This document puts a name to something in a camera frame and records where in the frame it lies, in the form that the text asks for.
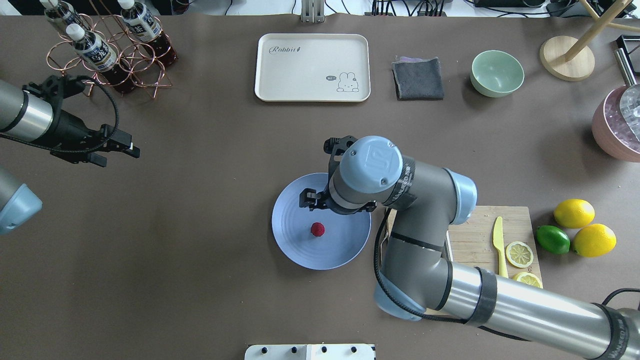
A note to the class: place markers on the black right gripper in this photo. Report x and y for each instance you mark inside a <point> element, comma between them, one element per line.
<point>311,198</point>

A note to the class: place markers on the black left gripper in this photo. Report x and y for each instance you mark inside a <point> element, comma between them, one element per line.
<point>71,129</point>

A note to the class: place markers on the red strawberry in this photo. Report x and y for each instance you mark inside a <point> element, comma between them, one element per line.
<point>317,229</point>

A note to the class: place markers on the blue plate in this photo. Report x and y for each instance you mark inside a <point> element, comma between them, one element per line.
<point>343,240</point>

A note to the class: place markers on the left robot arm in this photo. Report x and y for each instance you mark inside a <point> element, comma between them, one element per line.
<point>33,115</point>

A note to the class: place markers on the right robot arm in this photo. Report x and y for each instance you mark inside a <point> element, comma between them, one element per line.
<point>415,276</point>

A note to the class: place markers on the dark drink bottle lower left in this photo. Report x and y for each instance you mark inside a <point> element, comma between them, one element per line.
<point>103,57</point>

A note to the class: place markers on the dark drink bottle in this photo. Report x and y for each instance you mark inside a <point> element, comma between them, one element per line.
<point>103,57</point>
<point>147,30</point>
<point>61,14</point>

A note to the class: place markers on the cream rabbit tray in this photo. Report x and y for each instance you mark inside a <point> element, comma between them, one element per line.
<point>312,67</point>

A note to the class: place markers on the dark drink bottle upper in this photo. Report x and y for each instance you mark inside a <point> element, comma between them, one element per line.
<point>147,30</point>

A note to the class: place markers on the dark drink bottle lower right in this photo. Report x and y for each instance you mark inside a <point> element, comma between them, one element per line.
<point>61,14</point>

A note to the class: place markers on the grey folded cloth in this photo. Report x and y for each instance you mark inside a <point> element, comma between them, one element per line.
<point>418,79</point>

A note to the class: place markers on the wooden cutting board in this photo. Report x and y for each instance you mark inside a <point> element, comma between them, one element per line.
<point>471,242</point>

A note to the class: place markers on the yellow plastic knife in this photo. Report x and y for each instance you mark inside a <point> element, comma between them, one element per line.
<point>499,245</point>

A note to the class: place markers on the lemon slice lower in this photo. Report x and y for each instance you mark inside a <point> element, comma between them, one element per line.
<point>519,254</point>

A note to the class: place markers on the mint green bowl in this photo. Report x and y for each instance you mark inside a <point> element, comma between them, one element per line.
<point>496,74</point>

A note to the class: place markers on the lemon half upper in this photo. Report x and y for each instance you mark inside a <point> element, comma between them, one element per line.
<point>528,278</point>

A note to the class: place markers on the green lime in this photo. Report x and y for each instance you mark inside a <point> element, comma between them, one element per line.
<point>553,239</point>

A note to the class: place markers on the yellow lemon upper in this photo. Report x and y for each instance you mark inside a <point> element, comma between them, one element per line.
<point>574,213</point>

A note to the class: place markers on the yellow lemon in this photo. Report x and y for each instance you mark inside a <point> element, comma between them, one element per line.
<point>574,213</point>
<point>594,240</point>

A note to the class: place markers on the yellow lemon lower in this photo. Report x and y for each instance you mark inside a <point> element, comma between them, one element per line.
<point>594,240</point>

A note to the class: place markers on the wooden cup tree stand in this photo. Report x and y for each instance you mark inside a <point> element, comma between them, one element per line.
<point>571,59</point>

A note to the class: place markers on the pink bowl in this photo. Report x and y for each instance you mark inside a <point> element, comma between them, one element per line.
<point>611,131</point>

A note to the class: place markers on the steel ice scoop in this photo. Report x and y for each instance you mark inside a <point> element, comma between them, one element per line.
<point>629,103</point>

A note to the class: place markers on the copper wire bottle rack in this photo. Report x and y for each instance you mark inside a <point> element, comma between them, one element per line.
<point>124,51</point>

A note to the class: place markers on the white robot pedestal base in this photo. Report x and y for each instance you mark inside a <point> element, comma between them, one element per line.
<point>317,351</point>

